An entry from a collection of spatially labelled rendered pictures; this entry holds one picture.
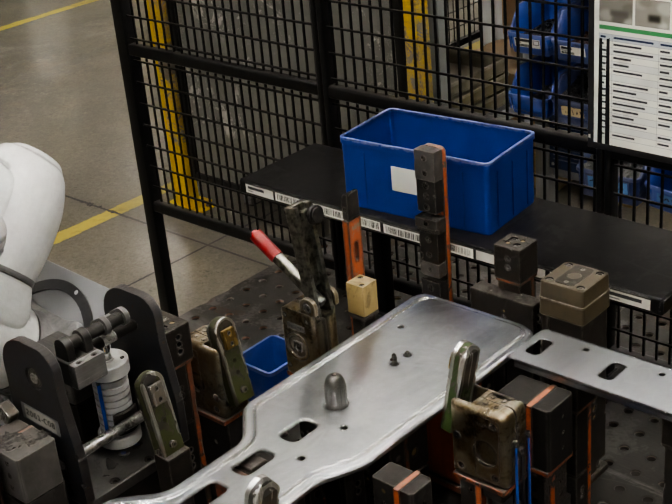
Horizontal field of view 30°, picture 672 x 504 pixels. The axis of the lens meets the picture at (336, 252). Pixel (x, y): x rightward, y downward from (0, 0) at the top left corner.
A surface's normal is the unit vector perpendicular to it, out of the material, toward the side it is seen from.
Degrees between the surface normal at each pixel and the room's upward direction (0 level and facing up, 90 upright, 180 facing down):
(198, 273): 0
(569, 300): 89
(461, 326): 0
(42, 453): 90
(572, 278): 0
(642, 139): 90
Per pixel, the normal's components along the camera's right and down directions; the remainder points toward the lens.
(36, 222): 0.69, 0.05
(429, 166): -0.66, 0.38
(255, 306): -0.08, -0.90
